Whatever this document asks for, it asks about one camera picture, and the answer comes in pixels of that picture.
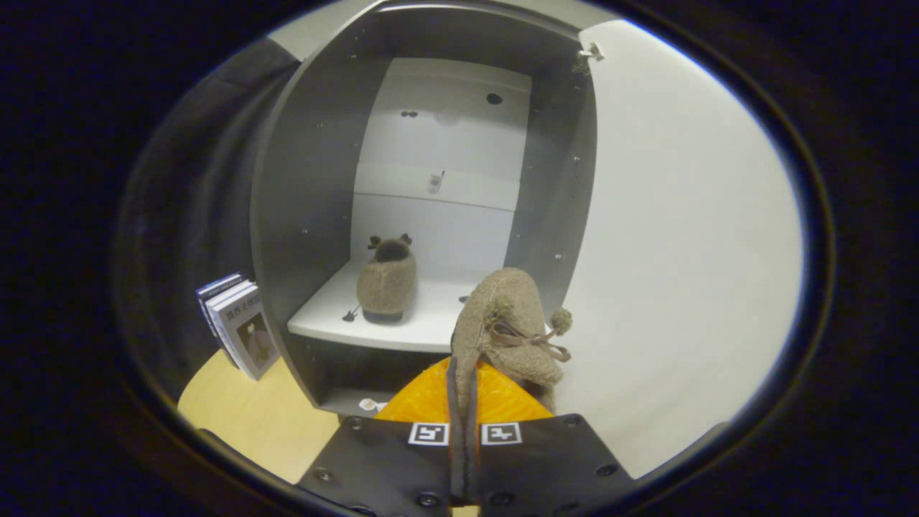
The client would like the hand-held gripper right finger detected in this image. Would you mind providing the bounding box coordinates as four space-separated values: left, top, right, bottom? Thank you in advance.
465 363 636 517

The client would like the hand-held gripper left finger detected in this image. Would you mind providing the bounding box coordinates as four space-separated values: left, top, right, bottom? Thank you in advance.
296 357 460 517

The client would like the brown fuzzy shoe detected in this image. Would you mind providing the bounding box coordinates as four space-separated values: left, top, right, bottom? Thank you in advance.
357 233 417 324
450 268 573 489

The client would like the white shoe cabinet door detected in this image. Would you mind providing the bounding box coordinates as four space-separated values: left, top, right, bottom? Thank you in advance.
556 20 803 478

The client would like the grey shoe cabinet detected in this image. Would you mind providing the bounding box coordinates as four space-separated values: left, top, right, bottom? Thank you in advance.
249 4 598 419

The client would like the grey book with figure cover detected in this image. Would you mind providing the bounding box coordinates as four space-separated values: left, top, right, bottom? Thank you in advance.
213 291 281 380

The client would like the white-spined book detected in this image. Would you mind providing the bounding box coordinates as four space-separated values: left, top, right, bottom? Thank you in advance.
205 281 256 360

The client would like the black backdrop cloth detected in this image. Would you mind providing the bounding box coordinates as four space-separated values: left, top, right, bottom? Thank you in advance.
118 39 302 403

